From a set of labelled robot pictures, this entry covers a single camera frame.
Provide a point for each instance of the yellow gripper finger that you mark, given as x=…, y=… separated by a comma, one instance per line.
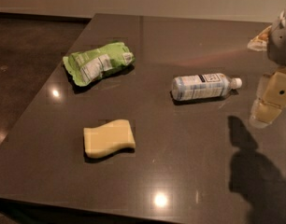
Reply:
x=262, y=115

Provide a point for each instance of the yellow sponge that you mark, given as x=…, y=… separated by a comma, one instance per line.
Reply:
x=109, y=138

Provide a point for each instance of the blue plastic water bottle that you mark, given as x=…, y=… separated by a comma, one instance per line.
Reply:
x=205, y=86

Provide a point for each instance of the white snack packet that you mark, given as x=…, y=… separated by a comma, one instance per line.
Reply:
x=259, y=42

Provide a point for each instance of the green rice chip bag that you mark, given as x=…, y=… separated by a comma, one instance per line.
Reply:
x=89, y=66

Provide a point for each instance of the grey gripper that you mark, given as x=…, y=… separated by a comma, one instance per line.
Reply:
x=280, y=42

